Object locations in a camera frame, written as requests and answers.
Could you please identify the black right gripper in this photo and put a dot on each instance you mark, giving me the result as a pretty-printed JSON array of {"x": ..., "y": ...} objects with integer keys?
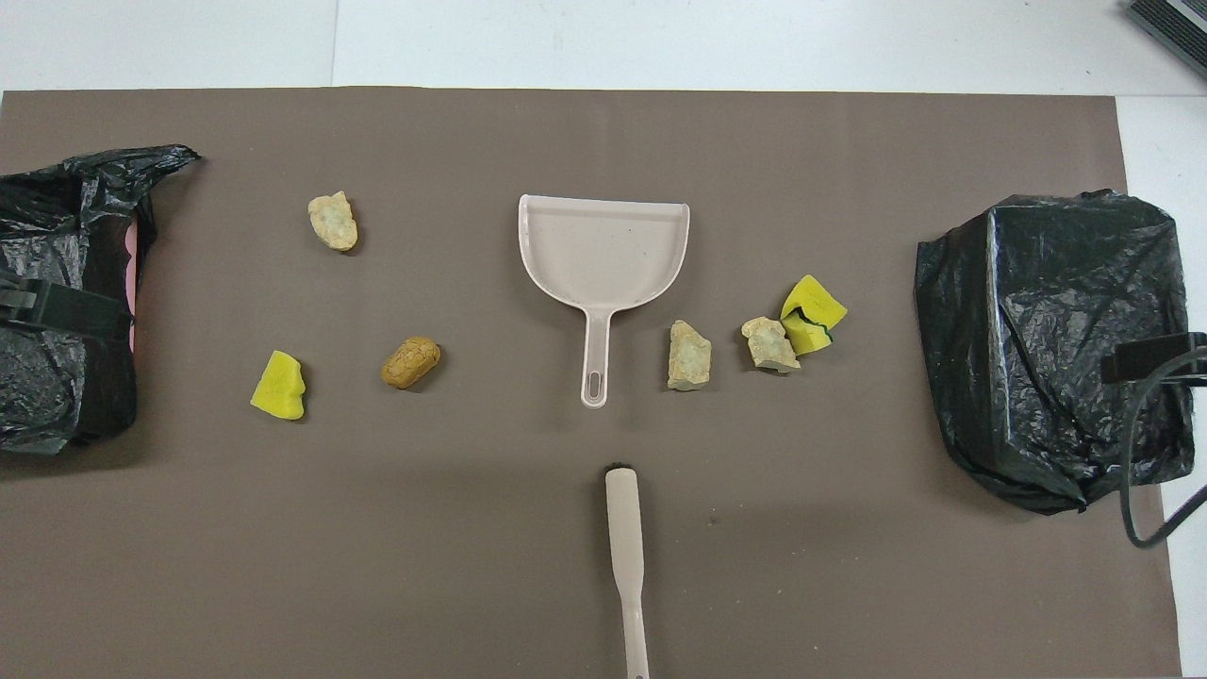
[{"x": 1190, "y": 356}]

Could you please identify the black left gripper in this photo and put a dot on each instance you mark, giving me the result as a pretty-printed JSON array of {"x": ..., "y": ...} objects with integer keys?
[{"x": 19, "y": 302}]

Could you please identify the yellow sponge piece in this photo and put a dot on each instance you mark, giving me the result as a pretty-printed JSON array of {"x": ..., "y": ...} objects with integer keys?
[{"x": 278, "y": 387}]

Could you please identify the beige sponge chunk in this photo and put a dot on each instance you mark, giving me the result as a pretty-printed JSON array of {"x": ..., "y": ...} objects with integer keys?
[
  {"x": 768, "y": 344},
  {"x": 689, "y": 356},
  {"x": 333, "y": 223}
]

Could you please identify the yellow green scouring sponge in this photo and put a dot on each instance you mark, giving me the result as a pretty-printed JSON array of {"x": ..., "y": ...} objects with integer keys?
[{"x": 813, "y": 300}]

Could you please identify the brown sponge lump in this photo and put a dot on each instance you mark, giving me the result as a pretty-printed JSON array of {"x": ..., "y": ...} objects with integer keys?
[{"x": 410, "y": 363}]

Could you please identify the beige plastic dustpan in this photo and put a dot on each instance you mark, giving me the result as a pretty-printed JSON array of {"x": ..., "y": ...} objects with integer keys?
[{"x": 603, "y": 250}]

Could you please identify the beige hand brush black bristles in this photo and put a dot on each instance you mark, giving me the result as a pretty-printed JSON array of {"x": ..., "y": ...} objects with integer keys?
[{"x": 624, "y": 528}]

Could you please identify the pink bin black bag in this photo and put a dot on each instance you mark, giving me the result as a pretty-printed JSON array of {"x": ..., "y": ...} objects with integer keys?
[{"x": 47, "y": 405}]

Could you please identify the flat bin black bag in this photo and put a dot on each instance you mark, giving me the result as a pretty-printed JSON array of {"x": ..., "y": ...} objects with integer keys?
[{"x": 1037, "y": 396}]

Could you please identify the grey ribbed device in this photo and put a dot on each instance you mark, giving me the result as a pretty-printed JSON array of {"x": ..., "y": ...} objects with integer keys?
[{"x": 1174, "y": 24}]

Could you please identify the brown table mat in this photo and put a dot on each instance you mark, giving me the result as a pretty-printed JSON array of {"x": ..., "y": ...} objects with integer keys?
[{"x": 471, "y": 528}]

